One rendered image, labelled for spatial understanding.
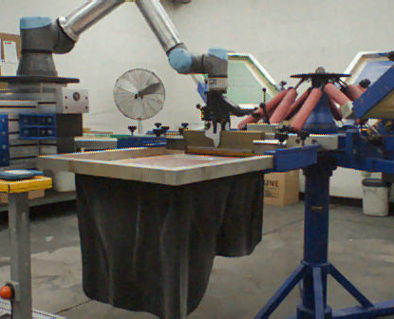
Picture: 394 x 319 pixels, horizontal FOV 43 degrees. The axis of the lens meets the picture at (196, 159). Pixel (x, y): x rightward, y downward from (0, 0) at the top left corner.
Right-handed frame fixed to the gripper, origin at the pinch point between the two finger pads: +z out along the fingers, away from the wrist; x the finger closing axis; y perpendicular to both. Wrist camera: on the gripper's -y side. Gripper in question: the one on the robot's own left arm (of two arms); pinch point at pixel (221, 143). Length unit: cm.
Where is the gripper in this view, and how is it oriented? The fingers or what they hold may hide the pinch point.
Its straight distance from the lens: 186.2
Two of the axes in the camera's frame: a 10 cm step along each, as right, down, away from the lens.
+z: 0.0, 10.0, 1.0
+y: -7.8, -0.6, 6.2
